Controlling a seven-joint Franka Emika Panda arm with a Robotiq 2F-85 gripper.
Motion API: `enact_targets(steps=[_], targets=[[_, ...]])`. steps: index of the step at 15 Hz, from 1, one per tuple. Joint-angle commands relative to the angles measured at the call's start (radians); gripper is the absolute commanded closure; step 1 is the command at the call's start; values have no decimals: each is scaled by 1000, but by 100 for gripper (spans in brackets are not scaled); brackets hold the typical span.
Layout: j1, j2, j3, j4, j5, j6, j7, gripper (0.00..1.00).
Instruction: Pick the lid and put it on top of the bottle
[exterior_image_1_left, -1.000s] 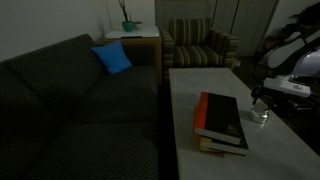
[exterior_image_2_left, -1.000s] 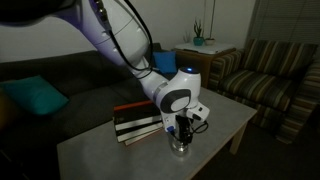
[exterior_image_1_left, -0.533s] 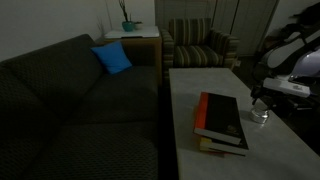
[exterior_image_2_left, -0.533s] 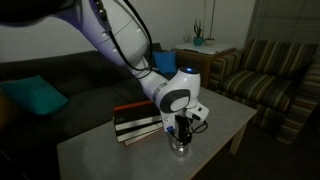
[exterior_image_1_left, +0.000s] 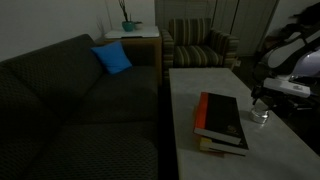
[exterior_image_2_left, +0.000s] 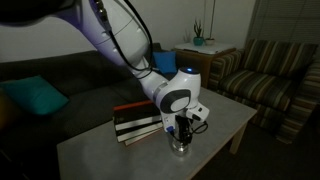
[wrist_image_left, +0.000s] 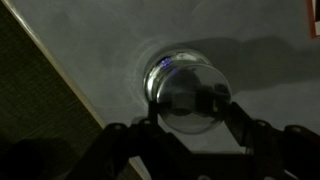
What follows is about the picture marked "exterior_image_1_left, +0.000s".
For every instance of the wooden side table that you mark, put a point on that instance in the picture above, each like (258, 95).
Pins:
(140, 46)

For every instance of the dark grey fabric sofa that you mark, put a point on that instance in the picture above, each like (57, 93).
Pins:
(64, 116)

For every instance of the dark clutter pile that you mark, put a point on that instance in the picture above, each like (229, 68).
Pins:
(308, 18)

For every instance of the striped armchair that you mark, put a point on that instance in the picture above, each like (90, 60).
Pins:
(189, 43)

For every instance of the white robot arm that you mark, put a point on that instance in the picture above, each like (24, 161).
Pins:
(296, 57)

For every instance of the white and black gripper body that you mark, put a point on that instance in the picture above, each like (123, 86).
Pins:
(268, 94)

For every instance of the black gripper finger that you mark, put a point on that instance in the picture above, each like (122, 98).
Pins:
(271, 104)
(255, 99)

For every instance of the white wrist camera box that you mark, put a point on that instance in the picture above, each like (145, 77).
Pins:
(287, 87)

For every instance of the teal plant pot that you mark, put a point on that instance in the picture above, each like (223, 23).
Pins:
(128, 26)

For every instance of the small silver jar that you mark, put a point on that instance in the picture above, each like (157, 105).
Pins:
(259, 116)

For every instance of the grey top coffee table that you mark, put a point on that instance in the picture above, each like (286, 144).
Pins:
(275, 151)

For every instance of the black book with orange spine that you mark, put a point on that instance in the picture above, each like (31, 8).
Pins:
(217, 117)

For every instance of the small white plant pot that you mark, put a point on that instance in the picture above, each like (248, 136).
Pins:
(138, 25)

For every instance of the blue throw pillow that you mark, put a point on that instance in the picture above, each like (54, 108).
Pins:
(113, 57)

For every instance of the lower stacked book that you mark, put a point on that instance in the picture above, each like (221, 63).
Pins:
(210, 144)

